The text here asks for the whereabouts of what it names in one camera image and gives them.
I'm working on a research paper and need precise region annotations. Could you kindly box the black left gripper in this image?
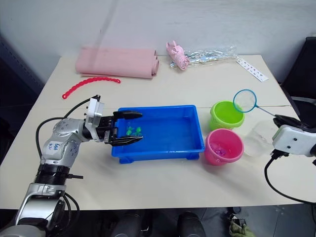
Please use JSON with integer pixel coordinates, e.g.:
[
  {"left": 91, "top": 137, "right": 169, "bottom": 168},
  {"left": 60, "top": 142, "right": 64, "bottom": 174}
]
[{"left": 96, "top": 111, "right": 144, "bottom": 148}]

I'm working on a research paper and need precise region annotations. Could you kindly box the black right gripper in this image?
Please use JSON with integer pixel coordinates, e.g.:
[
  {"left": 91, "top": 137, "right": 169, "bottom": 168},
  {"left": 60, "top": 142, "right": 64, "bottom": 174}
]
[{"left": 272, "top": 114, "right": 316, "bottom": 135}]

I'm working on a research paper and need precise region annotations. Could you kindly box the blue hand fishing net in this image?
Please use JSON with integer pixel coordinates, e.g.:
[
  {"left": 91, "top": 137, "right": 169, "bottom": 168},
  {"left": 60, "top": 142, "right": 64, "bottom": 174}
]
[{"left": 233, "top": 89, "right": 277, "bottom": 118}]

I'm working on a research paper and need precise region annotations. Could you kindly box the clear plastic cup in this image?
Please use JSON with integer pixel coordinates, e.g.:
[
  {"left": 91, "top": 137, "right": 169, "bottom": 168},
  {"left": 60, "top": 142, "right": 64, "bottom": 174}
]
[{"left": 244, "top": 120, "right": 276, "bottom": 158}]

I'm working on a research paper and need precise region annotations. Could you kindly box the blue plastic tub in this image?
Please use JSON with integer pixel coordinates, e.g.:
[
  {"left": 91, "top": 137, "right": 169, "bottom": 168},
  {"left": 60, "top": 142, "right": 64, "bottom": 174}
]
[{"left": 110, "top": 105, "right": 206, "bottom": 164}]

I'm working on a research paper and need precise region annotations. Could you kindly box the green plastic bucket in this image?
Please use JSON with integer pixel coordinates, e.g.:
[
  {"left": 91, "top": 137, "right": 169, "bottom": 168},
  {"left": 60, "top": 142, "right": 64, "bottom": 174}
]
[{"left": 209, "top": 100, "right": 246, "bottom": 130}]

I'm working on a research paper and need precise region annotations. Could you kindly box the pink plastic bucket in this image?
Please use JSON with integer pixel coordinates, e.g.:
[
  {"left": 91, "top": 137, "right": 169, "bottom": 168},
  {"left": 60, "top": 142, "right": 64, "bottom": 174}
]
[{"left": 203, "top": 128, "right": 245, "bottom": 166}]

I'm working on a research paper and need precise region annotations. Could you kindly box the pink toy fish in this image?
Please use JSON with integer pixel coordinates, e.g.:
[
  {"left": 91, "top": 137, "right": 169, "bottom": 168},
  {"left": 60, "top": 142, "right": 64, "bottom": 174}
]
[{"left": 210, "top": 145, "right": 227, "bottom": 157}]

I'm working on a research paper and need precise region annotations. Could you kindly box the pink crumpled cloth toy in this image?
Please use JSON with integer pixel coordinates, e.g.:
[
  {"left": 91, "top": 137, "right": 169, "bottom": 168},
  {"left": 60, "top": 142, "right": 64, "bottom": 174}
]
[{"left": 165, "top": 40, "right": 190, "bottom": 72}]

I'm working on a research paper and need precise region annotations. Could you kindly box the white printed card strip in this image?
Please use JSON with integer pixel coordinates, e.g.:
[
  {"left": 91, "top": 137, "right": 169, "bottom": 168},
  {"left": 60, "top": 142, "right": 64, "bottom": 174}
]
[{"left": 236, "top": 58, "right": 269, "bottom": 83}]

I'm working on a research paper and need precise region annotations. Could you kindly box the pink rolled mat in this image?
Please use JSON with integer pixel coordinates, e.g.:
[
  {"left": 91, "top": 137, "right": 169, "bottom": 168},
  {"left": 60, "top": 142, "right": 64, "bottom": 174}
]
[{"left": 75, "top": 45, "right": 160, "bottom": 80}]

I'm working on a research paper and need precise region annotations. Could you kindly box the clear crinkled plastic bag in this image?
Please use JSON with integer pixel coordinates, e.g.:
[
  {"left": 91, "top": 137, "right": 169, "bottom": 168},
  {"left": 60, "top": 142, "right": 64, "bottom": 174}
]
[{"left": 169, "top": 43, "right": 239, "bottom": 70}]

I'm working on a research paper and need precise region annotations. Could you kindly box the green crumpled cloth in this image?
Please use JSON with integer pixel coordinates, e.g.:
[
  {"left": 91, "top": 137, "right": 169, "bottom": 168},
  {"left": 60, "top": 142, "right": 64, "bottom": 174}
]
[{"left": 228, "top": 219, "right": 255, "bottom": 237}]

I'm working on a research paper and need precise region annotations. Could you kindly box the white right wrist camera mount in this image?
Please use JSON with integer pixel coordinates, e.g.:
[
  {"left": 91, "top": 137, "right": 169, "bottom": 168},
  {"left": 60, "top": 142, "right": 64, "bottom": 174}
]
[{"left": 271, "top": 124, "right": 316, "bottom": 158}]

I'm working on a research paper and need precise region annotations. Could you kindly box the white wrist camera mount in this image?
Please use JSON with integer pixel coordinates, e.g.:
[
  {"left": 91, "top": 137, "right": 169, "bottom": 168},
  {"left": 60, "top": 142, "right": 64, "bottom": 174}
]
[
  {"left": 271, "top": 124, "right": 316, "bottom": 158},
  {"left": 83, "top": 94, "right": 106, "bottom": 129}
]

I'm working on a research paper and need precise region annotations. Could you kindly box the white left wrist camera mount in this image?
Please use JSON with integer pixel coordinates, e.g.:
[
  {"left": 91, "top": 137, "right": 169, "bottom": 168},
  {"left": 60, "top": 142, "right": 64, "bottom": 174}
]
[{"left": 83, "top": 94, "right": 106, "bottom": 129}]

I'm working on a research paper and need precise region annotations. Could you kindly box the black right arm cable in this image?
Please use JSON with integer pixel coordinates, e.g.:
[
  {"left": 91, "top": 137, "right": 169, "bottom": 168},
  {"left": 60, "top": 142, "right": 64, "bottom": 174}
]
[{"left": 264, "top": 149, "right": 312, "bottom": 205}]

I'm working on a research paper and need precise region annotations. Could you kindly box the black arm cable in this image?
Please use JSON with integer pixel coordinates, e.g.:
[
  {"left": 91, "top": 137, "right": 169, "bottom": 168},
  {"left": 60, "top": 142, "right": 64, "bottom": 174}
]
[
  {"left": 264, "top": 149, "right": 312, "bottom": 205},
  {"left": 36, "top": 98, "right": 91, "bottom": 158}
]

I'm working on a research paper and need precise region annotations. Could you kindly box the red plastic chain strip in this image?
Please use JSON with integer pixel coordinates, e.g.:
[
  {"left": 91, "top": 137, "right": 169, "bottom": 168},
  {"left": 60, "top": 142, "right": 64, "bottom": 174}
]
[{"left": 61, "top": 76, "right": 121, "bottom": 100}]

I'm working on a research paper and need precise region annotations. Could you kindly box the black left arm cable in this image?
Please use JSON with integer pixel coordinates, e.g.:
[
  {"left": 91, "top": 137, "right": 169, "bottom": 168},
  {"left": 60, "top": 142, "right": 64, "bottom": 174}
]
[{"left": 36, "top": 98, "right": 91, "bottom": 158}]

